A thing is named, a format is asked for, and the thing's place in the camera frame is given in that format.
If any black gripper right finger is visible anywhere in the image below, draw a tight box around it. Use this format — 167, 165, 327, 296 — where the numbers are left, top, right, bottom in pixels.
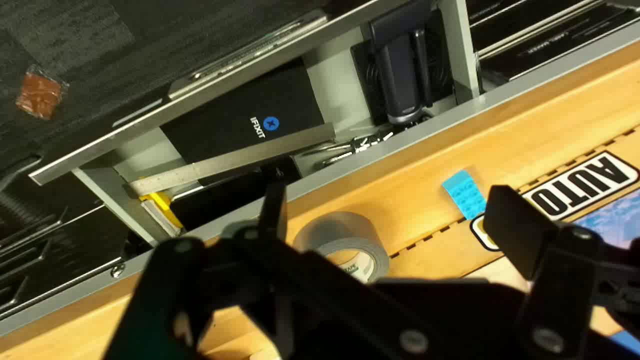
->
484, 184, 559, 280

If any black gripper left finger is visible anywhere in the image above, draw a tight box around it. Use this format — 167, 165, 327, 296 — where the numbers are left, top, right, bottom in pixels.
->
259, 177, 289, 240

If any light blue block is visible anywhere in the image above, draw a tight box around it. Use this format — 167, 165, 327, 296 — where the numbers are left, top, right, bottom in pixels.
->
442, 170, 486, 220

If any yellow tool in drawer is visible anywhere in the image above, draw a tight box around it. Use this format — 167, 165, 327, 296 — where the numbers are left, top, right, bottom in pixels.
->
140, 191, 185, 236

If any dark blue device in drawer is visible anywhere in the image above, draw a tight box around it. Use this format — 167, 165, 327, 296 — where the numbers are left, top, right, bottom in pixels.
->
368, 0, 435, 123

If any grey closed drawer right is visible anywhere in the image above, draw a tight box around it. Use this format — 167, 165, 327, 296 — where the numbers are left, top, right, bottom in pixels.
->
467, 0, 640, 85

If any grey closed drawer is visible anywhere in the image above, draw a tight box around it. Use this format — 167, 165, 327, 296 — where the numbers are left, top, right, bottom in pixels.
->
0, 167, 160, 318
467, 0, 640, 85

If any grey closed drawer left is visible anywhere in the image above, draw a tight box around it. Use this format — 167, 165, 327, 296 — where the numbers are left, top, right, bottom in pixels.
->
0, 167, 160, 318

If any black white AUTO sticker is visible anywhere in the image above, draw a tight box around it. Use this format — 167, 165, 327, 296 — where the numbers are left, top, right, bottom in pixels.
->
471, 150, 640, 254

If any black box with blue logo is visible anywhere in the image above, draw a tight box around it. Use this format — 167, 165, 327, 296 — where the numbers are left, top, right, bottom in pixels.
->
162, 59, 334, 162

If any blue sticker on table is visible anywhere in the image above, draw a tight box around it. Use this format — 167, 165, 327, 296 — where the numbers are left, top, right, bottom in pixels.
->
578, 189, 640, 250

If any grey duct tape roll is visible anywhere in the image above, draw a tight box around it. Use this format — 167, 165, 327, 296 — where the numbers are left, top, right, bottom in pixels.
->
294, 211, 391, 282

